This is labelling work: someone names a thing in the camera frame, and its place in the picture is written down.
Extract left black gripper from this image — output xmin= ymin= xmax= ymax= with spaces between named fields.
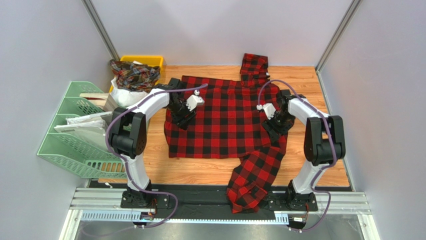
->
xmin=166 ymin=99 xmax=197 ymax=131

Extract red black plaid shirt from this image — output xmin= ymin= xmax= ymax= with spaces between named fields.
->
xmin=164 ymin=53 xmax=287 ymax=214

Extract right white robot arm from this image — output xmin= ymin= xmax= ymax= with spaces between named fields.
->
xmin=256 ymin=90 xmax=346 ymax=210

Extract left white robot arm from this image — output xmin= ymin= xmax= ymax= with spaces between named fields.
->
xmin=105 ymin=78 xmax=207 ymax=206

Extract yellow plastic bin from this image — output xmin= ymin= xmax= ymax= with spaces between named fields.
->
xmin=108 ymin=55 xmax=164 ymax=93

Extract white cloth in bin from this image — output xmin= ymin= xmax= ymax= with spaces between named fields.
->
xmin=110 ymin=77 xmax=148 ymax=108

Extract multicolour plaid shirt in bin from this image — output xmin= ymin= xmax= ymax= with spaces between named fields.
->
xmin=108 ymin=59 xmax=161 ymax=92

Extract brown book in rack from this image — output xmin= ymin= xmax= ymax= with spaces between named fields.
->
xmin=79 ymin=93 xmax=119 ymax=112

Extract papers in file rack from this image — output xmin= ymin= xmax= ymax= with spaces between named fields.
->
xmin=53 ymin=111 xmax=113 ymax=151

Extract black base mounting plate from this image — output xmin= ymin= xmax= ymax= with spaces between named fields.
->
xmin=89 ymin=179 xmax=353 ymax=221

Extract green plastic file rack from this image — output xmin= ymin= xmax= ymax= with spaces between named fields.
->
xmin=36 ymin=81 xmax=144 ymax=180

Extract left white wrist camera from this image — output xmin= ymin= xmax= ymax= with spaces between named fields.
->
xmin=186 ymin=90 xmax=205 ymax=111

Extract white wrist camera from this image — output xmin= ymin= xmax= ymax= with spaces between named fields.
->
xmin=186 ymin=90 xmax=205 ymax=111
xmin=256 ymin=103 xmax=276 ymax=120

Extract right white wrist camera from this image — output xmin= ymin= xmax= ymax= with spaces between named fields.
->
xmin=256 ymin=103 xmax=276 ymax=120

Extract aluminium rail frame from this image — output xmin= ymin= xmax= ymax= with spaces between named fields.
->
xmin=69 ymin=187 xmax=380 ymax=240

